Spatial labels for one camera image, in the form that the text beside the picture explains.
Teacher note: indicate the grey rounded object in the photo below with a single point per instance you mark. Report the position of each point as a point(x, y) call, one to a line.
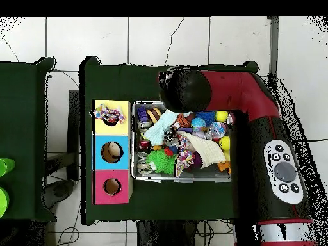
point(59, 192)

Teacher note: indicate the cream ribbed cloth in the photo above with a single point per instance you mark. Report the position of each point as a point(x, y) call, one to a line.
point(207, 150)

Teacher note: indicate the green round plastic object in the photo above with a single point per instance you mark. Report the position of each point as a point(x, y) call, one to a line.
point(3, 202)

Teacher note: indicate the blue globe ball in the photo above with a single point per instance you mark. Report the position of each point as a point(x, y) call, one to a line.
point(198, 124)

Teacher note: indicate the green spiky rubber ball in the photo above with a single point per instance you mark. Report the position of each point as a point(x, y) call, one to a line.
point(160, 160)

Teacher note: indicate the yellow foam ball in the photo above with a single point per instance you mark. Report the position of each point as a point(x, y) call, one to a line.
point(222, 116)
point(225, 143)

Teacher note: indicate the mint green cloth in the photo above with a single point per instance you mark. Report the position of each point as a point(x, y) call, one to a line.
point(164, 123)

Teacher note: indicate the green plastic cup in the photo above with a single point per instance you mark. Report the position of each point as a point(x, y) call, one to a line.
point(6, 166)

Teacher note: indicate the clear mesh bin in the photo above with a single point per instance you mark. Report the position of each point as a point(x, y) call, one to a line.
point(200, 175)

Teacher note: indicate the dark green side table cloth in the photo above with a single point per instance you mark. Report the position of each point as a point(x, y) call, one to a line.
point(25, 102)

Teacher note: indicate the wooden box with three holes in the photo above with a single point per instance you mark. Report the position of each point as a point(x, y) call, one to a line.
point(100, 194)

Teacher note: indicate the blue spiky rubber ball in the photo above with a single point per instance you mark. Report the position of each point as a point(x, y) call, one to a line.
point(206, 117)

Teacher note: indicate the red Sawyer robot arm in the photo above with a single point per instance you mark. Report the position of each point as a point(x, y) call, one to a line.
point(230, 89)

